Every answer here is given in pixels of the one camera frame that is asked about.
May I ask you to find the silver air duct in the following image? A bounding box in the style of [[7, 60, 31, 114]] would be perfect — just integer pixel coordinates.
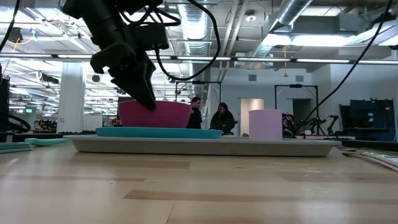
[[177, 0, 213, 56], [248, 0, 313, 58]]

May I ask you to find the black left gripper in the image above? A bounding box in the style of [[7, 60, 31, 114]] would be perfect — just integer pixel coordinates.
[[81, 6, 157, 111]]

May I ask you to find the grey plastic tray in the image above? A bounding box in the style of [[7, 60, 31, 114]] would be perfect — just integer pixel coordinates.
[[63, 134, 343, 157]]

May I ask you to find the black background frame stand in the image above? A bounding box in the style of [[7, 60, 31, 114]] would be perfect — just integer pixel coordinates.
[[175, 80, 223, 105], [274, 83, 320, 133]]

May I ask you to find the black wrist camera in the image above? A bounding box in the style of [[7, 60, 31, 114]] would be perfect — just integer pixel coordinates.
[[132, 22, 170, 53]]

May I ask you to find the blue cabinet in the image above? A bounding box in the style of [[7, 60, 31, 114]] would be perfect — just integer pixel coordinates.
[[340, 98, 398, 143]]

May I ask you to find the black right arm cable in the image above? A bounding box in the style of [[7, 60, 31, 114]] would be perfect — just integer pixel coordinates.
[[294, 0, 395, 132]]

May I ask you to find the knife with teal handle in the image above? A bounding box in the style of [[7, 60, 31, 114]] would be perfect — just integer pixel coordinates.
[[334, 144, 398, 172]]

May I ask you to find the blue round plate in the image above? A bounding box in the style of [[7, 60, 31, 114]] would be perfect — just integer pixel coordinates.
[[95, 126, 223, 140]]

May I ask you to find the black metal table frame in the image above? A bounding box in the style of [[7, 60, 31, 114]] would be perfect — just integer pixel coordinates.
[[0, 74, 11, 142]]

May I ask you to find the spoon with teal handle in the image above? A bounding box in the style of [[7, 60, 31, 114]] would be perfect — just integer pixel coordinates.
[[24, 137, 70, 147]]

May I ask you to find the teal napkin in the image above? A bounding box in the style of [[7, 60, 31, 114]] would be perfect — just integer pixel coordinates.
[[0, 141, 34, 155]]

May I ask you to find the person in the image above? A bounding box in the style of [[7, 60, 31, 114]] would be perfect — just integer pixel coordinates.
[[209, 102, 236, 135], [282, 113, 297, 138], [185, 96, 203, 130]]

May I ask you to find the magenta bowl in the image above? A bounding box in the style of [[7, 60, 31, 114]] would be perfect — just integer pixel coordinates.
[[118, 100, 193, 129]]

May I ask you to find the lilac plastic mug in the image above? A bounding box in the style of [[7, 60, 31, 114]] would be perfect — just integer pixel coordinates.
[[248, 109, 284, 142]]

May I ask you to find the white pillar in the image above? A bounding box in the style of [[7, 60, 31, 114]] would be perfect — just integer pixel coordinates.
[[57, 62, 86, 134]]

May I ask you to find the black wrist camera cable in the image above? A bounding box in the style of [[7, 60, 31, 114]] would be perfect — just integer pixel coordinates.
[[119, 0, 222, 82]]

